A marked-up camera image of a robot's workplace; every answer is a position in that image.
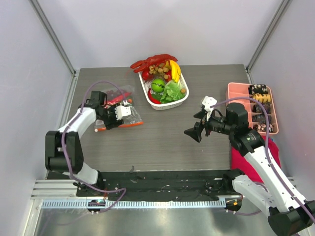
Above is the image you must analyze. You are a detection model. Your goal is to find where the red chili pepper toy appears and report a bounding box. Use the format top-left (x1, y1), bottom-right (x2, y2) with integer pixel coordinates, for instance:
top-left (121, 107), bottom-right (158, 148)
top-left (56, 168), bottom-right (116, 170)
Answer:
top-left (106, 91), bottom-right (132, 105)

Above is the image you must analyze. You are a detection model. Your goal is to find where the purple grape bunch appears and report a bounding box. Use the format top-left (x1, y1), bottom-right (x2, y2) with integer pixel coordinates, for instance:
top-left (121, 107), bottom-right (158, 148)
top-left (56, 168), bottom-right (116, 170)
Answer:
top-left (106, 90), bottom-right (121, 99)

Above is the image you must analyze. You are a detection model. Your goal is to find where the clear zip bag orange zipper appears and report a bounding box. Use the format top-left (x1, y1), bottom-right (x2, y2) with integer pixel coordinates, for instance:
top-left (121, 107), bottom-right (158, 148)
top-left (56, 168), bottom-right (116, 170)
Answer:
top-left (104, 85), bottom-right (143, 127)

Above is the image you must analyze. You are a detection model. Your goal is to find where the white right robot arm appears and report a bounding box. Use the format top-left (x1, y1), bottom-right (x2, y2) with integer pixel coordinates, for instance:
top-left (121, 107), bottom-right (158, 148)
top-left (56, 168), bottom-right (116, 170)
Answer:
top-left (184, 103), bottom-right (315, 236)

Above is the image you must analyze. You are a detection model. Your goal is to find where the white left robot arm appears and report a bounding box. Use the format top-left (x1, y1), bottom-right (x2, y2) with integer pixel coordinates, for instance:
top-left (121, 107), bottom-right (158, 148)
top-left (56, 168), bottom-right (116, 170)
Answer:
top-left (45, 91), bottom-right (131, 196)

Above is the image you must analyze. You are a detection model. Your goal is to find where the green lettuce toy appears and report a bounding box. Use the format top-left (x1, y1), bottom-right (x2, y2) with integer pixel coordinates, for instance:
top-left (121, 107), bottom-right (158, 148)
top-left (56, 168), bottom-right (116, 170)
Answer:
top-left (160, 81), bottom-right (185, 104)

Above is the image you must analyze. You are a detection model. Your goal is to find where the pink plastic organizer tray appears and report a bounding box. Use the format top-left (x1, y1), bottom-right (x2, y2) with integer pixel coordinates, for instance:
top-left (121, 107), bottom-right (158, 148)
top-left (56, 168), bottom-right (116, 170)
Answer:
top-left (226, 82), bottom-right (279, 136)

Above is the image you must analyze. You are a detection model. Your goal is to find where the red folded cloth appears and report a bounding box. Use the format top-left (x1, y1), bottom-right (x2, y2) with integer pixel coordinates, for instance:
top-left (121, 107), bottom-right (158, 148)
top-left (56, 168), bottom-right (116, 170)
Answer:
top-left (231, 139), bottom-right (281, 183)

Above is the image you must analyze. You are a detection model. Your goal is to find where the white plastic fruit basket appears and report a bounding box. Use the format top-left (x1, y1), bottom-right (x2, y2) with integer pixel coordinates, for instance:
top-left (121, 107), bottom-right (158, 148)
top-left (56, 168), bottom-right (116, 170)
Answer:
top-left (137, 72), bottom-right (189, 111)

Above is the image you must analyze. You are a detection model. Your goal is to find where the yellow banana bunch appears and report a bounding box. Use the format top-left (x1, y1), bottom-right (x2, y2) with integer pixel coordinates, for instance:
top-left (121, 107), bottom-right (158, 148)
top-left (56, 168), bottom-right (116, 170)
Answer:
top-left (170, 60), bottom-right (181, 83)

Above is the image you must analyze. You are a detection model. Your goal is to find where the dark patterned rolled sock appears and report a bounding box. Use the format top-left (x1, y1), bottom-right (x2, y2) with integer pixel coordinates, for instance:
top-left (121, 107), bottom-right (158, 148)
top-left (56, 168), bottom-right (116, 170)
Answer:
top-left (252, 103), bottom-right (271, 114)

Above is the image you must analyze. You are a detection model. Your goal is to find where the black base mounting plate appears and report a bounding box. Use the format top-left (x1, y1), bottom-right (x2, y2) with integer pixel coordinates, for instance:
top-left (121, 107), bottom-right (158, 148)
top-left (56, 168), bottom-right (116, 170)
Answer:
top-left (46, 169), bottom-right (253, 201)

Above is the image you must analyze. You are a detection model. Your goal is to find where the black white rolled sock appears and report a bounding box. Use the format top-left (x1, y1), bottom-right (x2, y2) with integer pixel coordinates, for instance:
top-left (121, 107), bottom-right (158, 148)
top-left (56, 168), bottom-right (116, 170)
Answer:
top-left (253, 123), bottom-right (273, 133)

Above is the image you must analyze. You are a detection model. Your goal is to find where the dark brown rolled sock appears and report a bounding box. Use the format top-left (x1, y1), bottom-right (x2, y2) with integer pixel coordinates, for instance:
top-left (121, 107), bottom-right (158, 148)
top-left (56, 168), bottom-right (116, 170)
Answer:
top-left (252, 114), bottom-right (272, 123)

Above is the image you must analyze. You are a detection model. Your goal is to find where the brown longan cluster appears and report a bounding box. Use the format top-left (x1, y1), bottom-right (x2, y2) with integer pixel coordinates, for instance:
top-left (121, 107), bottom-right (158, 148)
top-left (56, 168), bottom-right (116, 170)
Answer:
top-left (149, 62), bottom-right (171, 77)

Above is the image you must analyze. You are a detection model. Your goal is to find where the yellow black rolled sock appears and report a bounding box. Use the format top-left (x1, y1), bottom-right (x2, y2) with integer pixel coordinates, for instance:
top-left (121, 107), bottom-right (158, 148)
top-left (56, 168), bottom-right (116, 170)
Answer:
top-left (251, 93), bottom-right (272, 104)

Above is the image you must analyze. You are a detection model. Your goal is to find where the black floral rolled sock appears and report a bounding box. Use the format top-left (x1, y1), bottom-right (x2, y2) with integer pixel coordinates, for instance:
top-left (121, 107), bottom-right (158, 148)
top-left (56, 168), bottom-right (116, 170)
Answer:
top-left (248, 84), bottom-right (268, 95)

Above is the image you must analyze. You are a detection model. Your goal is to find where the red lobster toy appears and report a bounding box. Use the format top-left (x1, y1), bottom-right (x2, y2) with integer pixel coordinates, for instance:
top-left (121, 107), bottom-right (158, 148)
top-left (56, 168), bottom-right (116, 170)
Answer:
top-left (130, 54), bottom-right (178, 73)

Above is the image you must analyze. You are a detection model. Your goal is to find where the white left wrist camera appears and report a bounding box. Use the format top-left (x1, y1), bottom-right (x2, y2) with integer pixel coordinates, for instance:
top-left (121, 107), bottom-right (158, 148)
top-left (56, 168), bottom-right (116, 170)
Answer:
top-left (115, 100), bottom-right (132, 120)

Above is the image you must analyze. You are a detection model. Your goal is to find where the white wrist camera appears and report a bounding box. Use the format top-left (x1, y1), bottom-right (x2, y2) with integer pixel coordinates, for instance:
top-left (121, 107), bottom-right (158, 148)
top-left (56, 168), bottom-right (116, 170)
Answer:
top-left (115, 100), bottom-right (132, 120)
top-left (201, 96), bottom-right (217, 121)

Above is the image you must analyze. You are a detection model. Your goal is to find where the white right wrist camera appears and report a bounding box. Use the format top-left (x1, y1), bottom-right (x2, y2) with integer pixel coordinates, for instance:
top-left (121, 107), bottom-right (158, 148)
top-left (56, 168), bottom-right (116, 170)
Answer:
top-left (201, 96), bottom-right (217, 121)

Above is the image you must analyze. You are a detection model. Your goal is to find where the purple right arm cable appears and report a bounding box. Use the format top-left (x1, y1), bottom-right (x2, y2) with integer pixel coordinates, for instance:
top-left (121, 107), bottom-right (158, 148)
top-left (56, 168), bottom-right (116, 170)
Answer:
top-left (210, 96), bottom-right (315, 227)

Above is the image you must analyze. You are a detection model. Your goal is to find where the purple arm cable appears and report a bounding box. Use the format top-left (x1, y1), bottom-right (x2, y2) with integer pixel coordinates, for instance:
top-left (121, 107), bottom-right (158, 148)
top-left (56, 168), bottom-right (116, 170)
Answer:
top-left (210, 96), bottom-right (315, 227)
top-left (61, 81), bottom-right (128, 192)

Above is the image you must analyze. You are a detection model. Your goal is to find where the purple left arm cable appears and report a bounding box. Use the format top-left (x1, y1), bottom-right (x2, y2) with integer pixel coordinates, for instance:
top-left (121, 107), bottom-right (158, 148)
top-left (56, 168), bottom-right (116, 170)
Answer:
top-left (61, 81), bottom-right (128, 192)

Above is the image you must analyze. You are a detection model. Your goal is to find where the white slotted cable duct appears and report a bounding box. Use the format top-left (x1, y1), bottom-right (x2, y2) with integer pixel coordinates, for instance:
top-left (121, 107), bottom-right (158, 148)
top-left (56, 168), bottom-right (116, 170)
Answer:
top-left (42, 199), bottom-right (226, 209)

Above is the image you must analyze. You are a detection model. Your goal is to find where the aluminium frame rail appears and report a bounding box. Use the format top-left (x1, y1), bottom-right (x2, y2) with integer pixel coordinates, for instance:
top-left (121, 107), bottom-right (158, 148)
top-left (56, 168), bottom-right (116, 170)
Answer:
top-left (29, 0), bottom-right (76, 76)

